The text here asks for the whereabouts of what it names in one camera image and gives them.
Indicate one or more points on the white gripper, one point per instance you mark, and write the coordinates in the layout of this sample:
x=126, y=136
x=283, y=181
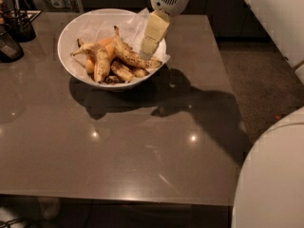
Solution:
x=172, y=0

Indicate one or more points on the long spotted banana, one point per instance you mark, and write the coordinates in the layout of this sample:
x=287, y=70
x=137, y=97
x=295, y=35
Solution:
x=126, y=53

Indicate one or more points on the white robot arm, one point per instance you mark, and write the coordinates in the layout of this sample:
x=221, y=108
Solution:
x=270, y=186

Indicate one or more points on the small spotted banana right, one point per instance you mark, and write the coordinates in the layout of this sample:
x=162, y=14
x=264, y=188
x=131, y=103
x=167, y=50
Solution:
x=139, y=72

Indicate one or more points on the short spotted banana middle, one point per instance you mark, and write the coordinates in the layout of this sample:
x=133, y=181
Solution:
x=122, y=71

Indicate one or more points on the white bowl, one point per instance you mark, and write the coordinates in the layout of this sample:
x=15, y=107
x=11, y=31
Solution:
x=68, y=45

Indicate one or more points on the spotted banana left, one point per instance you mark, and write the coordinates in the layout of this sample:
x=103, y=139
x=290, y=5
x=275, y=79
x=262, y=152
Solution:
x=100, y=55

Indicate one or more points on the dark overripe banana bottom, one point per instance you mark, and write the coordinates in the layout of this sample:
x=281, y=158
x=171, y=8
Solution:
x=112, y=80

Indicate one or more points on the orange fruit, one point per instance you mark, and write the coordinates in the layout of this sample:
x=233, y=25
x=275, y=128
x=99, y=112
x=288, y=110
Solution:
x=107, y=44

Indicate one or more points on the white paper liner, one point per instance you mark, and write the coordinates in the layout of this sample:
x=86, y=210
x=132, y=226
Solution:
x=120, y=48

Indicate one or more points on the black mesh utensil holder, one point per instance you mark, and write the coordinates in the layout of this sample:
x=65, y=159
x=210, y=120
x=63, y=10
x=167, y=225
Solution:
x=21, y=28

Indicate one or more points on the black mesh container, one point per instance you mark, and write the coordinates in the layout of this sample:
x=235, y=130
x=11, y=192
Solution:
x=10, y=51

